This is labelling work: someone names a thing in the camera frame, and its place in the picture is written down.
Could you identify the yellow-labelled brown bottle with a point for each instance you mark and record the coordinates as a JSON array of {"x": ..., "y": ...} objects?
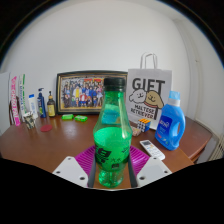
[{"x": 51, "y": 108}]

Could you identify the green soap box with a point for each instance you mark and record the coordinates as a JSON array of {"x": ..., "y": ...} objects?
[
  {"x": 67, "y": 117},
  {"x": 81, "y": 118}
]

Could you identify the green plastic drink bottle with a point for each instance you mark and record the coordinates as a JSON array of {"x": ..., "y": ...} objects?
[{"x": 111, "y": 140}]

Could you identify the blue pump bottle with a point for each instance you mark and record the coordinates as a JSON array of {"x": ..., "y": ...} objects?
[{"x": 41, "y": 106}]

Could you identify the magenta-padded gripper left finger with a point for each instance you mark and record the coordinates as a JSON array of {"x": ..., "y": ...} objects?
[{"x": 71, "y": 170}]

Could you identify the blue detergent bottle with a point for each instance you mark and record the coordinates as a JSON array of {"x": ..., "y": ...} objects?
[{"x": 168, "y": 130}]

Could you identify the framed group picture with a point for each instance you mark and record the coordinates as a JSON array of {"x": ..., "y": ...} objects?
[{"x": 80, "y": 91}]

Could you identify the white bottle with blue cap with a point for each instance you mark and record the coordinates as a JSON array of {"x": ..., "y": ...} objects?
[{"x": 32, "y": 106}]

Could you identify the white remote control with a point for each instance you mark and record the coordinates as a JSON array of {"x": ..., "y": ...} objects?
[{"x": 151, "y": 149}]

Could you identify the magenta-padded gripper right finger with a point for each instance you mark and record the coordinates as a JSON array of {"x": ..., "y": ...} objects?
[{"x": 153, "y": 170}]

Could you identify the white radiator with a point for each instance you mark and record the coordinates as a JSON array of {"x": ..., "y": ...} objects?
[{"x": 218, "y": 150}]

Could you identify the pink shuttlecock tube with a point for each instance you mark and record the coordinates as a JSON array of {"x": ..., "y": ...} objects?
[{"x": 15, "y": 100}]

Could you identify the green and white shuttlecock tube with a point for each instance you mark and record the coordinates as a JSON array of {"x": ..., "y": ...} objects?
[{"x": 22, "y": 95}]

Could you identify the colourful puzzle cube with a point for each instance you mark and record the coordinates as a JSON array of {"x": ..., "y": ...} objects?
[{"x": 144, "y": 125}]

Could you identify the white paper gift bag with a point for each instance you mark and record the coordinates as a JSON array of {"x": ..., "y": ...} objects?
[{"x": 148, "y": 100}]

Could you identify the flat round red coaster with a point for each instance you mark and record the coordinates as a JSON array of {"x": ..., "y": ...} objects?
[{"x": 46, "y": 128}]

